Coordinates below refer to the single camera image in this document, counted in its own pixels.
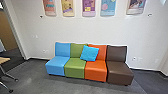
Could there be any brown wooden door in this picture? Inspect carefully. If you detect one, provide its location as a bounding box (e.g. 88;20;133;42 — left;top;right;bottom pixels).
0;11;18;53

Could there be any blue cushion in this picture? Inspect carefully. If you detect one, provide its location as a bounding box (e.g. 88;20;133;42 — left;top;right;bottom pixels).
79;45;100;63

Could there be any orange sofa seat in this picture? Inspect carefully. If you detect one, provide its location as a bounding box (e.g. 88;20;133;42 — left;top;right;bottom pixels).
84;44;109;83

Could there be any blue sofa seat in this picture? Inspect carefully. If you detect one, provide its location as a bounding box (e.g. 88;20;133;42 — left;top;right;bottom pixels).
45;41;72;77

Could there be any brown sofa seat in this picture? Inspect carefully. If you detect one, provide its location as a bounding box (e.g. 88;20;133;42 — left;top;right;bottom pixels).
105;45;135;86

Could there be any white wall outlet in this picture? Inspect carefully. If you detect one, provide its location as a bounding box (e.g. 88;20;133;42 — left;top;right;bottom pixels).
42;49;49;54
132;56;138;62

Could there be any yellow framed wall poster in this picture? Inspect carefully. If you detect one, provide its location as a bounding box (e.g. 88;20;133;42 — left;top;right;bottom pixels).
60;0;76;17

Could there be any light blue wall poster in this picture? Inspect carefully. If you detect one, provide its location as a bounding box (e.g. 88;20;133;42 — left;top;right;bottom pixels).
100;0;118;17

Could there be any orange framed wall poster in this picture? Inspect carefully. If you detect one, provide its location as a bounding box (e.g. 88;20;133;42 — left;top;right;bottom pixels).
42;0;57;17

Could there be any pink framed wall poster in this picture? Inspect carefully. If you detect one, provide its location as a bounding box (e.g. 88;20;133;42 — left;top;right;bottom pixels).
126;0;148;16

